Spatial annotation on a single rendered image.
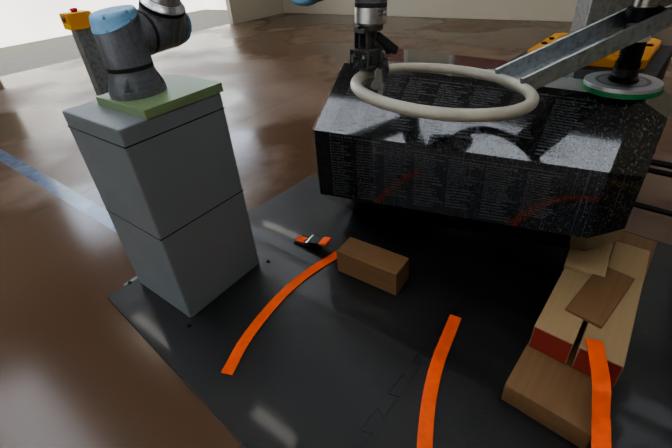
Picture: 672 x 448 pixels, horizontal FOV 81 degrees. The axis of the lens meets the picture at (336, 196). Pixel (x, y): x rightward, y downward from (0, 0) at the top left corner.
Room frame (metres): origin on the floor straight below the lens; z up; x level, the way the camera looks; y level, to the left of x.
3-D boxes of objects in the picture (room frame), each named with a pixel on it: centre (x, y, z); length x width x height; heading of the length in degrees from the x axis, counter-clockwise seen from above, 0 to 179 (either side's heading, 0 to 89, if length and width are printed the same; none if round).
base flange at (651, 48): (1.99, -1.33, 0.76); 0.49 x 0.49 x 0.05; 47
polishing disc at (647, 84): (1.22, -0.93, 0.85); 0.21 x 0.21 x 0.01
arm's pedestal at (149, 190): (1.43, 0.67, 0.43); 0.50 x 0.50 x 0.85; 51
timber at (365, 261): (1.31, -0.14, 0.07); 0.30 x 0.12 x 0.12; 52
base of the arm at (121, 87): (1.43, 0.67, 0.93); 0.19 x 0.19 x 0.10
